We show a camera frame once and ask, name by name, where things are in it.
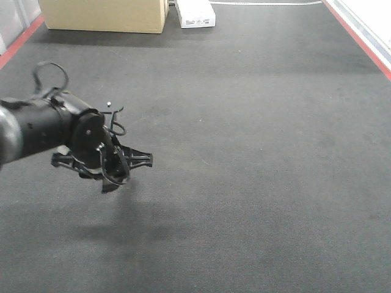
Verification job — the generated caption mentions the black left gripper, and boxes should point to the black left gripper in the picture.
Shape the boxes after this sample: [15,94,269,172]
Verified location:
[50,112,153,194]

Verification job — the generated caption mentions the white printed box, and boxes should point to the white printed box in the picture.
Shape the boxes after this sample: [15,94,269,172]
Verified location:
[175,0,216,29]

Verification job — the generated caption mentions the cardboard box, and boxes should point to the cardboard box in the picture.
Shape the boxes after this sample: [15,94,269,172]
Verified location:
[38,0,169,34]

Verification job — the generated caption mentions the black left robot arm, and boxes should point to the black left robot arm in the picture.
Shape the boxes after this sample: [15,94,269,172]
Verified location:
[1,92,153,193]

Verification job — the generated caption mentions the black conveyor belt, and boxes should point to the black conveyor belt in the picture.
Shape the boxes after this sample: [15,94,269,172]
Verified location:
[1,2,390,292]

